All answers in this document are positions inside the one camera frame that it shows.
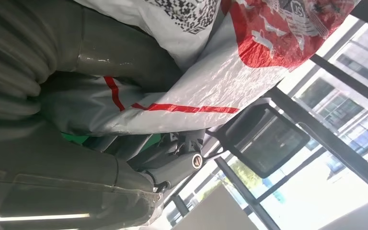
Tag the ribbed grey right arm sleeve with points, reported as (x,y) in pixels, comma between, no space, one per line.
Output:
(6,63)

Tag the black mesh office chair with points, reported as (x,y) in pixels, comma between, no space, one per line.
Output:
(266,143)

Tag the black window frame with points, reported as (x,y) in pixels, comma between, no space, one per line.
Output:
(330,139)

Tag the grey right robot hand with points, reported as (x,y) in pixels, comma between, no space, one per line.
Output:
(60,177)

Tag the building outside window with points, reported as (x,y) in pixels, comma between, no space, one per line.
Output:
(339,108)

